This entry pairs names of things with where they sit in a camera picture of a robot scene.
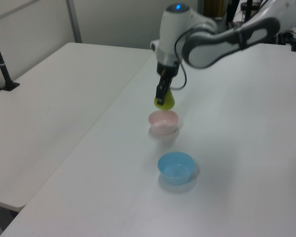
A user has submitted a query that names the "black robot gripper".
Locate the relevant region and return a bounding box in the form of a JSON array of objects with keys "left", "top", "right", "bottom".
[{"left": 155, "top": 62, "right": 180, "bottom": 106}]

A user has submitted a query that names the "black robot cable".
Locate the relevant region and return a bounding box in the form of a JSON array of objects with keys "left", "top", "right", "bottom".
[{"left": 171, "top": 29, "right": 193, "bottom": 90}]

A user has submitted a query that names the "white side table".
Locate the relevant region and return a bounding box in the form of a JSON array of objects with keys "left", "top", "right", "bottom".
[{"left": 0, "top": 42, "right": 154, "bottom": 208}]

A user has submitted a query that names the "blue plastic bowl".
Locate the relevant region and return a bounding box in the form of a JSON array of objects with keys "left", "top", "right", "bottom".
[{"left": 157, "top": 151, "right": 196, "bottom": 186}]

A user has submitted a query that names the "black monitor stand pole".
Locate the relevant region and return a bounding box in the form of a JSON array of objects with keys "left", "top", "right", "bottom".
[{"left": 245, "top": 0, "right": 254, "bottom": 23}]

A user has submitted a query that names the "green pear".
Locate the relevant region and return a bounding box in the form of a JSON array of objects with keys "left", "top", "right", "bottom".
[{"left": 153, "top": 88, "right": 176, "bottom": 111}]

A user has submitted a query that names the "black camera stand pole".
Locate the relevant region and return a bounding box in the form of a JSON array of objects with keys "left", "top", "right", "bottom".
[{"left": 0, "top": 22, "right": 21, "bottom": 92}]

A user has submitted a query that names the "pink plastic bowl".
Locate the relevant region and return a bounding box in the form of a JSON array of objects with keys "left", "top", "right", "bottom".
[{"left": 148, "top": 110, "right": 180, "bottom": 135}]

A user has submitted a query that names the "grey metal partition post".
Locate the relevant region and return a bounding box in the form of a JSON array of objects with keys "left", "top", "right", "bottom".
[{"left": 65, "top": 0, "right": 83, "bottom": 44}]

